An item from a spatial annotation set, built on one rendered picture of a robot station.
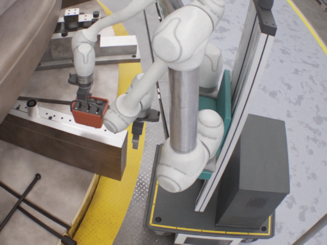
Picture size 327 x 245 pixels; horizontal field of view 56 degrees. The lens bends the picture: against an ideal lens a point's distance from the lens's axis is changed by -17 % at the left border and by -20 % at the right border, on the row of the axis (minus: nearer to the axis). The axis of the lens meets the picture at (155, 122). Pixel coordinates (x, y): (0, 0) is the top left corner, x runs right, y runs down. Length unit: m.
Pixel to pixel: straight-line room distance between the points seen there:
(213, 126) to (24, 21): 1.44
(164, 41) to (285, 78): 3.22
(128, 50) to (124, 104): 1.81
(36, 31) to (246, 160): 1.54
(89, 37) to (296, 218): 2.19
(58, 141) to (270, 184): 1.34
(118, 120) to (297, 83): 3.01
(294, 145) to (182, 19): 2.57
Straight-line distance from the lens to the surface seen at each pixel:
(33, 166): 2.56
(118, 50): 3.20
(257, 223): 2.36
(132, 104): 1.41
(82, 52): 1.67
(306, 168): 3.35
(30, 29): 2.35
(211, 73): 1.89
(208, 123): 1.50
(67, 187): 2.43
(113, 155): 2.22
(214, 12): 1.14
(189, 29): 1.02
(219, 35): 4.36
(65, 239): 2.21
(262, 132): 2.20
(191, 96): 1.19
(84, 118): 2.04
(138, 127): 1.68
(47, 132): 2.32
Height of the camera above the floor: 2.41
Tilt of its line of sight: 49 degrees down
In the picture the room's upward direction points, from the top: 9 degrees clockwise
